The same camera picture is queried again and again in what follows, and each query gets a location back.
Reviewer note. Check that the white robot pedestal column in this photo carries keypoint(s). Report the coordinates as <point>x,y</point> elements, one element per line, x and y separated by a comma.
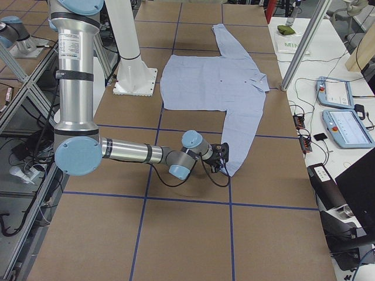
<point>133,75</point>

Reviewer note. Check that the light blue striped shirt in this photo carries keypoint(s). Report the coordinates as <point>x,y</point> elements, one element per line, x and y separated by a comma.
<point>230,82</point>

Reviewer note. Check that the teach pendant tablet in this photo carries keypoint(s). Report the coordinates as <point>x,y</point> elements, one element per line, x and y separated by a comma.
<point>346,129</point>
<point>334,92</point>

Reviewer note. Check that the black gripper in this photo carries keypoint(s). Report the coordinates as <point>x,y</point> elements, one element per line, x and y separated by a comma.
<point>214,158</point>

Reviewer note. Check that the orange electronics board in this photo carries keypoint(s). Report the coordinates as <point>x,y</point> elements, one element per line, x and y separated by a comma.
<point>299,121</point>
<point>305,143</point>

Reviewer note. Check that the clear plastic bag green print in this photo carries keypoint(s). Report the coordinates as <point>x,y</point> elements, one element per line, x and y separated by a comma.
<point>287,43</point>

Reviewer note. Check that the far teach pendant tablet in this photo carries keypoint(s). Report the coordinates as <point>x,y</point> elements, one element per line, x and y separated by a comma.
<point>334,92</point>

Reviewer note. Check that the black box device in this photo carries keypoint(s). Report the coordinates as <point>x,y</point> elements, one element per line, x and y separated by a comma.
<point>325,186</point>

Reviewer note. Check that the green folded cloth pouch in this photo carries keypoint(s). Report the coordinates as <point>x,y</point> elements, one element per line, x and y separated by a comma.
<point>285,30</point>

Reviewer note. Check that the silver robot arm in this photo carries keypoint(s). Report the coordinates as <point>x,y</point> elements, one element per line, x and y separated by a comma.
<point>78,146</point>
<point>16,38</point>

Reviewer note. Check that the near teach pendant tablet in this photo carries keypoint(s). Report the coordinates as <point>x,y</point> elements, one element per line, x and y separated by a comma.
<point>346,129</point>

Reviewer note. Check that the aluminium frame post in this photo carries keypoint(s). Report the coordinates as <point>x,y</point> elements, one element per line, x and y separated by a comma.
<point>307,37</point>

